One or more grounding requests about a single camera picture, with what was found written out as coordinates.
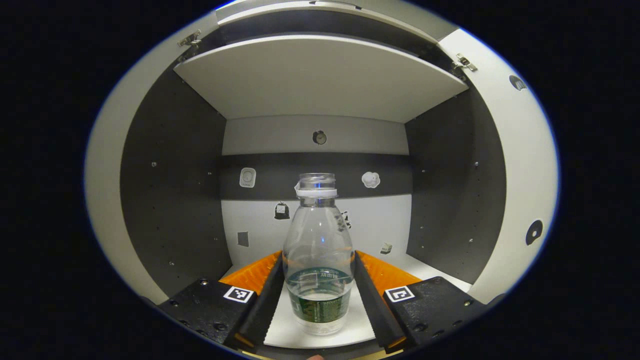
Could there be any white cabinet door headphone sticker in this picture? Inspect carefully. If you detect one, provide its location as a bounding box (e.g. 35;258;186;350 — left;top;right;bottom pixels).
437;27;560;306

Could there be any metal door hinge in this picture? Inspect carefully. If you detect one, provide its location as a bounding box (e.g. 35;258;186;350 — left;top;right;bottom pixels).
451;52;478;72
177;29;203;48

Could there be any white cabinet door camera sticker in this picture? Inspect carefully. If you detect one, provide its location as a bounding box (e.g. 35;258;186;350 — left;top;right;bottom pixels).
84;11;221;306

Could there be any white cabinet shelf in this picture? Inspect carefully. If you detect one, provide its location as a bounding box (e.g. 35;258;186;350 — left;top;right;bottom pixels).
172;34;470;124

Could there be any clear plastic bottle green label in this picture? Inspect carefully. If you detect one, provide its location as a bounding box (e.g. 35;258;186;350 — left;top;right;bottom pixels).
281;172;357;337

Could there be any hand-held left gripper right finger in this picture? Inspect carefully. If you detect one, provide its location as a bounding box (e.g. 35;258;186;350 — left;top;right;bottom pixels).
354;250;493;353

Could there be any white and grey cabinet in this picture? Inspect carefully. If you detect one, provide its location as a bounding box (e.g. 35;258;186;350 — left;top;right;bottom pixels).
119;0;508;351

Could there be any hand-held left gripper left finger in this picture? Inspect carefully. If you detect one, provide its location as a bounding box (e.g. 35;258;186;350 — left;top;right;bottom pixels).
157;250;286;351

